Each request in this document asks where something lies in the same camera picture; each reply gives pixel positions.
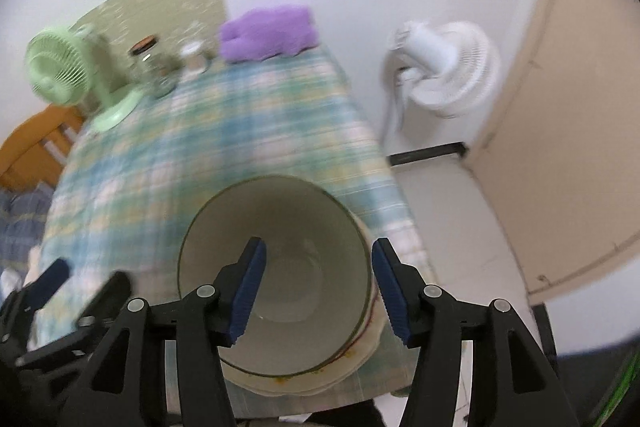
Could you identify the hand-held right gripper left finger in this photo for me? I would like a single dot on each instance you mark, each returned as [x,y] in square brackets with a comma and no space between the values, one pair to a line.
[247,292]

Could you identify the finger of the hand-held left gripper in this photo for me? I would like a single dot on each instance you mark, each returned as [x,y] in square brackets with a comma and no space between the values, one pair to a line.
[47,282]
[110,294]

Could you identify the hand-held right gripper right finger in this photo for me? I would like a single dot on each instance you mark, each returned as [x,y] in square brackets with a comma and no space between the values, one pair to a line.
[395,297]

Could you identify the small purple floral plate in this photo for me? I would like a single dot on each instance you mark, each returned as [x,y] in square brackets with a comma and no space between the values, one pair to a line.
[364,349]

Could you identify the grey floral ceramic bowl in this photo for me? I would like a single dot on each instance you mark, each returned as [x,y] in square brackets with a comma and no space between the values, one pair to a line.
[310,257]

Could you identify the scalloped yellow floral plate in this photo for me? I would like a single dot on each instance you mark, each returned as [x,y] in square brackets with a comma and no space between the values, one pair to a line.
[300,388]

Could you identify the grey plaid pillow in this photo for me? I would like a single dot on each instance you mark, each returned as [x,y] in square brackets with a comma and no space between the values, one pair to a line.
[22,217]

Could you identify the orange wooden headboard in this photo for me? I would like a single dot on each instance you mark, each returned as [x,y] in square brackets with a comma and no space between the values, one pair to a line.
[35,142]

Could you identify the green desk fan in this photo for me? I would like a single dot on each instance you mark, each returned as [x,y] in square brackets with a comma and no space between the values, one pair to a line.
[65,72]

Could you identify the glass jar with dark lid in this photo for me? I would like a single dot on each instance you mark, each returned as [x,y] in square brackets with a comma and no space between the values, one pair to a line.
[145,67]

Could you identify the white fan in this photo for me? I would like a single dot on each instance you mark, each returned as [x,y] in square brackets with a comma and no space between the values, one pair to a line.
[450,67]

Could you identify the small white container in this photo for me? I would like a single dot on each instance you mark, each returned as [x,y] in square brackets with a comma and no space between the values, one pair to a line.
[194,59]

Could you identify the beige door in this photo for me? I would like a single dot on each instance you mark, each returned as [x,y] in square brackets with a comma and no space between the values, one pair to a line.
[575,132]

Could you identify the purple plush toy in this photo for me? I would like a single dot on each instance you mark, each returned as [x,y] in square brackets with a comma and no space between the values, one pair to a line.
[270,32]

